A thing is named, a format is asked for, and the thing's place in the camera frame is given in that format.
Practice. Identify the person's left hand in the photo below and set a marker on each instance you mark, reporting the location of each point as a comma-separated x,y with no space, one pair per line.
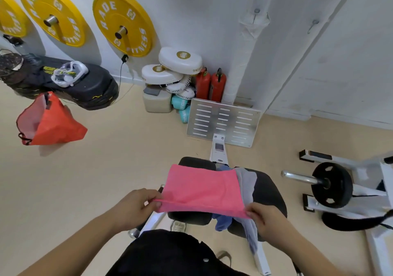
132,208

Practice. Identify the person's right hand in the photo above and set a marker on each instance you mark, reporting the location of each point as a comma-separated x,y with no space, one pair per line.
271,223

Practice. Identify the person's left thumb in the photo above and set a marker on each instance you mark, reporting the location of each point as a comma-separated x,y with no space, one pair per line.
153,206

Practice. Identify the person's right thumb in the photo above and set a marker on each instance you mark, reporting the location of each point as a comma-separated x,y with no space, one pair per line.
253,211

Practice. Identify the pink cloth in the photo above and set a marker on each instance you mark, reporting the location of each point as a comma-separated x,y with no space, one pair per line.
202,190

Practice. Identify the person's left forearm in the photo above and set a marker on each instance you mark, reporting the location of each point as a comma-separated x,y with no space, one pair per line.
76,248

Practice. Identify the person's right forearm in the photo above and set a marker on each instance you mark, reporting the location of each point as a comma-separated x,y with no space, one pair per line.
310,260

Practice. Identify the black padded seat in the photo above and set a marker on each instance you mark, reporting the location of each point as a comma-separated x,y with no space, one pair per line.
270,190

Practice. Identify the grey cloth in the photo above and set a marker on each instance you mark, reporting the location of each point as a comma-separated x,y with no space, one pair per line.
247,182

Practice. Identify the blue cloth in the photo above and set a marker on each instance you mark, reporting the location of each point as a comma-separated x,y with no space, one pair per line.
223,222

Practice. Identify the person's black shorts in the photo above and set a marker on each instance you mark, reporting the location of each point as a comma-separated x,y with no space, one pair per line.
172,254

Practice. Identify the chrome plate sleeve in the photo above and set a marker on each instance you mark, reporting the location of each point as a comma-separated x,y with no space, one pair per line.
299,177

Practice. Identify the black weight plate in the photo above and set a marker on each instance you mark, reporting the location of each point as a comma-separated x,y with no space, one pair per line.
333,187

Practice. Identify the slotted metal foot plate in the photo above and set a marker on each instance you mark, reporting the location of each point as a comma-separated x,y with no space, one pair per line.
224,121

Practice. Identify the beige storage box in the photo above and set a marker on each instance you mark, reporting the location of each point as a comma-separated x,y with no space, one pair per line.
156,102

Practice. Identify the grey flat pad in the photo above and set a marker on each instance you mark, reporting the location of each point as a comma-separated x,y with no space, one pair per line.
152,90

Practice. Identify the small white lettered pad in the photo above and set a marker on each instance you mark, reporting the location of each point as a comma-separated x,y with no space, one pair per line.
186,94
178,85

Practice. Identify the red fire extinguisher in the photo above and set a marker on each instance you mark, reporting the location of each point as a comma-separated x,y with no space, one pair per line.
202,84
217,85

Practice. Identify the large white round pad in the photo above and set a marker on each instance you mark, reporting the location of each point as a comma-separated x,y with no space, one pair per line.
159,74
179,60

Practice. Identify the white plastic bag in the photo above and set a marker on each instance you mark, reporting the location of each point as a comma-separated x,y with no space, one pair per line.
69,73

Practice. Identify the yellow weight plate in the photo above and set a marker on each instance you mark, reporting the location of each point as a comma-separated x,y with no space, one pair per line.
122,12
36,3
10,18

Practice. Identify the camouflage cap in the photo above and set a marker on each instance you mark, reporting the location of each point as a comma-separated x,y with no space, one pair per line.
10,65

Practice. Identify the white weight machine frame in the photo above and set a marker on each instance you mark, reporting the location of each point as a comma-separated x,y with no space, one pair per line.
377,168

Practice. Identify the metal wall hook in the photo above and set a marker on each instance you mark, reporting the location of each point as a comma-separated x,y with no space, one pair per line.
313,25
256,12

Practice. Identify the black wall bracket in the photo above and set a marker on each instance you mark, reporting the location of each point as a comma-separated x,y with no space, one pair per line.
12,39

